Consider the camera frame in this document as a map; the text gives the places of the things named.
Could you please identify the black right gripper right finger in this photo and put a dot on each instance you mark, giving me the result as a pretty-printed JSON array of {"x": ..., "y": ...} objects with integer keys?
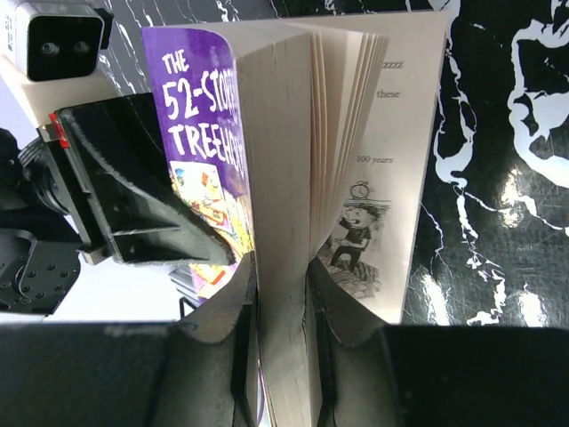
[{"x": 364, "y": 371}]

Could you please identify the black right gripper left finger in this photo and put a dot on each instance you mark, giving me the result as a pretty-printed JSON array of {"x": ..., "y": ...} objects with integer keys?
[{"x": 199, "y": 371}]

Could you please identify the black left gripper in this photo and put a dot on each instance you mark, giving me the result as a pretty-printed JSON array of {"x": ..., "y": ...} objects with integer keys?
[{"x": 107, "y": 171}]

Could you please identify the purple 52-storey treehouse book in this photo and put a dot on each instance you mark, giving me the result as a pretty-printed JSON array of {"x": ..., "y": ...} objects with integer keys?
[{"x": 298, "y": 140}]

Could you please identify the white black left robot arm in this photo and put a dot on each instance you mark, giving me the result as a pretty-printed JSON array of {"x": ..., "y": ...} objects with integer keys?
[{"x": 40, "y": 248}]

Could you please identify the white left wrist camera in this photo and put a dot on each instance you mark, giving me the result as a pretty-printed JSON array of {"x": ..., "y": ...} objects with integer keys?
[{"x": 50, "y": 54}]

